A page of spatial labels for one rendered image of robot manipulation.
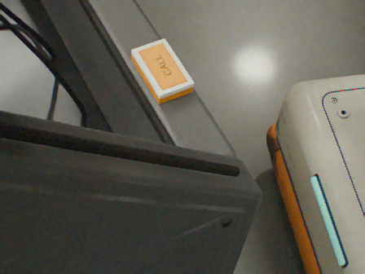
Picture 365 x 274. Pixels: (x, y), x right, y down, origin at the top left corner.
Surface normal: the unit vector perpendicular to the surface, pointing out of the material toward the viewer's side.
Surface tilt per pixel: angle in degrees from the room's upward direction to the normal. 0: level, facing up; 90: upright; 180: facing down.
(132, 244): 90
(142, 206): 90
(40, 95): 0
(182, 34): 0
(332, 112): 0
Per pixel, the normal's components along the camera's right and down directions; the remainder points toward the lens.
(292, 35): 0.10, -0.55
